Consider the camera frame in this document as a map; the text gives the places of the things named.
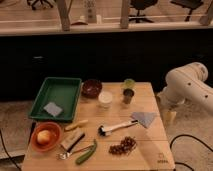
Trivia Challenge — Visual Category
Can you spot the grey sponge in tray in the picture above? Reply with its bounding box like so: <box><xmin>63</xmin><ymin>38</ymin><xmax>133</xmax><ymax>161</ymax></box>
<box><xmin>44</xmin><ymin>102</ymin><xmax>63</xmax><ymax>117</ymax></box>

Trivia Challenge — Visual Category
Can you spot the yellow banana toy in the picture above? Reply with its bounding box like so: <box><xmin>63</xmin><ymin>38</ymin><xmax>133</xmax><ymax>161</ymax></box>
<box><xmin>64</xmin><ymin>120</ymin><xmax>88</xmax><ymax>131</ymax></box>

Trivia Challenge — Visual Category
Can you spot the white handled black brush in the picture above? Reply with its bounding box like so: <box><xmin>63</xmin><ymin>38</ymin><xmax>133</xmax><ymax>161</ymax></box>
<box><xmin>98</xmin><ymin>120</ymin><xmax>138</xmax><ymax>136</ymax></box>

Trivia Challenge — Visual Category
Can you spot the dark metal cup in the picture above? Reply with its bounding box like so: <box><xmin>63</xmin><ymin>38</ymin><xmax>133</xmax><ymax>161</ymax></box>
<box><xmin>123</xmin><ymin>88</ymin><xmax>134</xmax><ymax>104</ymax></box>

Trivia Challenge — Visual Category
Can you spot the black cable left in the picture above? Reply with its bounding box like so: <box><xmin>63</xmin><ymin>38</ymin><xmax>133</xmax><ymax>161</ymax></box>
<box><xmin>0</xmin><ymin>129</ymin><xmax>22</xmax><ymax>171</ymax></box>

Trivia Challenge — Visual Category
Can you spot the grey folded cloth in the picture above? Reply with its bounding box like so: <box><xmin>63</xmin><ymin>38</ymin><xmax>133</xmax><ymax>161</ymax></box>
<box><xmin>131</xmin><ymin>112</ymin><xmax>156</xmax><ymax>129</ymax></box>

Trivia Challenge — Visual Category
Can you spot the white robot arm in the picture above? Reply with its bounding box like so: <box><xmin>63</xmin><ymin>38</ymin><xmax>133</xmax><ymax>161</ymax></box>
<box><xmin>158</xmin><ymin>62</ymin><xmax>213</xmax><ymax>126</ymax></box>

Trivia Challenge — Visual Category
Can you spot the black cable right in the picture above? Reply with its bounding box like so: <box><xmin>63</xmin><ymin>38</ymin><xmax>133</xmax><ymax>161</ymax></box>
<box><xmin>169</xmin><ymin>133</ymin><xmax>213</xmax><ymax>171</ymax></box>

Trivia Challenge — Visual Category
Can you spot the wooden block with black strip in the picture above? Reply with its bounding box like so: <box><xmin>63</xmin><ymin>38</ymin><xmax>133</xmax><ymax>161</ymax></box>
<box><xmin>60</xmin><ymin>128</ymin><xmax>85</xmax><ymax>152</ymax></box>

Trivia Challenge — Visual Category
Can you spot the silver fork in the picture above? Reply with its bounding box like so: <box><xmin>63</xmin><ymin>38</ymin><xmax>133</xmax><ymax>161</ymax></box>
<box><xmin>57</xmin><ymin>145</ymin><xmax>93</xmax><ymax>160</ymax></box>

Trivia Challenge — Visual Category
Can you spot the black office chair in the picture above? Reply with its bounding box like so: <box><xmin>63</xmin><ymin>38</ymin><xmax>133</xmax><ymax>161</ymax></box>
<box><xmin>129</xmin><ymin>0</ymin><xmax>158</xmax><ymax>23</ymax></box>

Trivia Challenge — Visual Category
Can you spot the dark red bowl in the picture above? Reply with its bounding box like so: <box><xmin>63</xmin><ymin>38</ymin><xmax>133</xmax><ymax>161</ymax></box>
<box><xmin>82</xmin><ymin>79</ymin><xmax>102</xmax><ymax>98</ymax></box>

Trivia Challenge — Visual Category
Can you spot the yellow apple in bowl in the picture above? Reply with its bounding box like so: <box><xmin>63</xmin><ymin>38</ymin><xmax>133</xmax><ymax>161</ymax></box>
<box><xmin>37</xmin><ymin>130</ymin><xmax>51</xmax><ymax>145</ymax></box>

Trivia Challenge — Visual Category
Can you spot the black cable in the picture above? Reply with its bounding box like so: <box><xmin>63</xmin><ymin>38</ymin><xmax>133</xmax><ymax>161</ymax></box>
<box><xmin>0</xmin><ymin>129</ymin><xmax>22</xmax><ymax>171</ymax></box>
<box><xmin>169</xmin><ymin>133</ymin><xmax>213</xmax><ymax>171</ymax></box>

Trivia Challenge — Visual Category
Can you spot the bunch of dark grapes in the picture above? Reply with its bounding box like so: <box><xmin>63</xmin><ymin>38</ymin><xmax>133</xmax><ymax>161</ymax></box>
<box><xmin>109</xmin><ymin>136</ymin><xmax>137</xmax><ymax>155</ymax></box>

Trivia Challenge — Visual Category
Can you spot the white paper cup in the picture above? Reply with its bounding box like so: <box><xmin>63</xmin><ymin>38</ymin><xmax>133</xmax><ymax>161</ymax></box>
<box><xmin>98</xmin><ymin>91</ymin><xmax>113</xmax><ymax>108</ymax></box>

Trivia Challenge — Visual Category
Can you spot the green plastic cup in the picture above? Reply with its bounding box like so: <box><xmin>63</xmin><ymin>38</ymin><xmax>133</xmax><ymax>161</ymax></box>
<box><xmin>124</xmin><ymin>78</ymin><xmax>135</xmax><ymax>89</ymax></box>

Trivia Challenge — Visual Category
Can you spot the green plastic tray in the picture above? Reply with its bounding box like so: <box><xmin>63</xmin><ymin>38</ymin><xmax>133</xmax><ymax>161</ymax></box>
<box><xmin>29</xmin><ymin>77</ymin><xmax>81</xmax><ymax>122</ymax></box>

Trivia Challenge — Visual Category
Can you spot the orange bowl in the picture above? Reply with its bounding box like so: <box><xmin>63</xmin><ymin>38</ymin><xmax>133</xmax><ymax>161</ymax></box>
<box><xmin>30</xmin><ymin>122</ymin><xmax>62</xmax><ymax>152</ymax></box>

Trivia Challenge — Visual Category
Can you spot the green cucumber toy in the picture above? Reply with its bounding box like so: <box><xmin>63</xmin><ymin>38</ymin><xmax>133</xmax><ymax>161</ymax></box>
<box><xmin>75</xmin><ymin>139</ymin><xmax>97</xmax><ymax>165</ymax></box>

